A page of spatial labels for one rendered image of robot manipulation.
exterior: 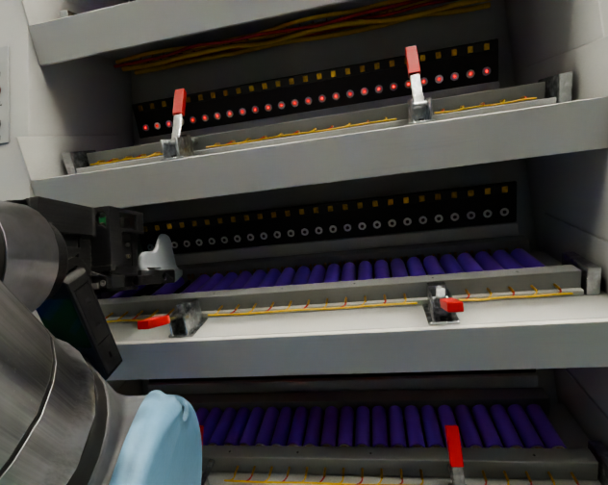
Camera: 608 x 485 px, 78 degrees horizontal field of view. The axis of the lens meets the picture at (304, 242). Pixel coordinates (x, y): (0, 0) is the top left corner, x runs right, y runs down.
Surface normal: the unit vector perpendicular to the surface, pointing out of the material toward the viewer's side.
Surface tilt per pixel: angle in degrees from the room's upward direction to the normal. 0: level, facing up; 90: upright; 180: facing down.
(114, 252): 90
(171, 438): 94
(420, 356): 111
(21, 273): 106
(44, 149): 90
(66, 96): 90
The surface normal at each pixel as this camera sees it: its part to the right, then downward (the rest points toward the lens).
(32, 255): 0.98, -0.05
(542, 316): -0.14, -0.95
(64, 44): -0.15, 0.28
